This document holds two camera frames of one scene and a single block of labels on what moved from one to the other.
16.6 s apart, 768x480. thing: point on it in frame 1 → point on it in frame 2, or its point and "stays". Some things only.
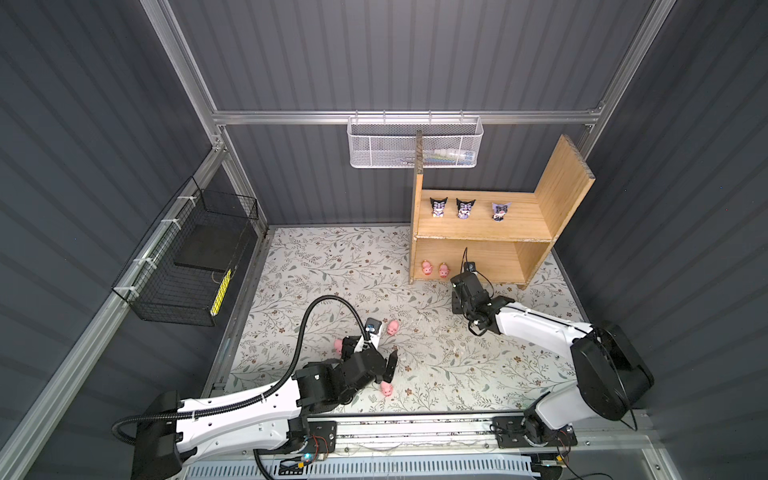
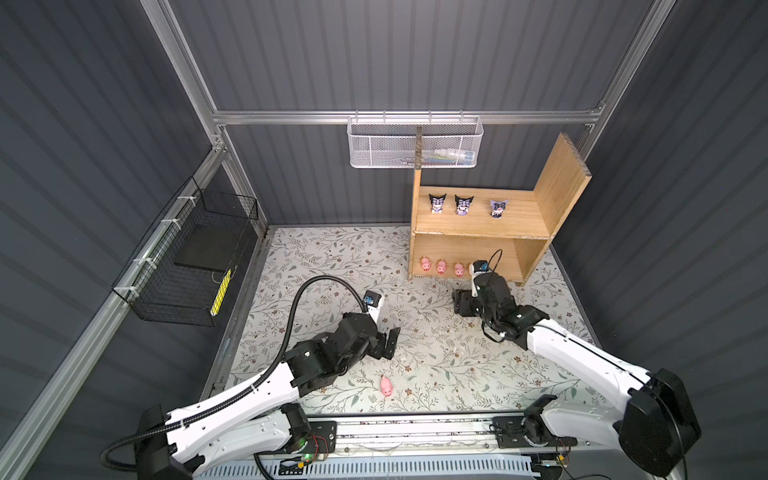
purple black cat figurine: (464, 208) stays
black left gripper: (388, 374) → (390, 348)
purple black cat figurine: (438, 207) stays
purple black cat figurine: (499, 211) stays
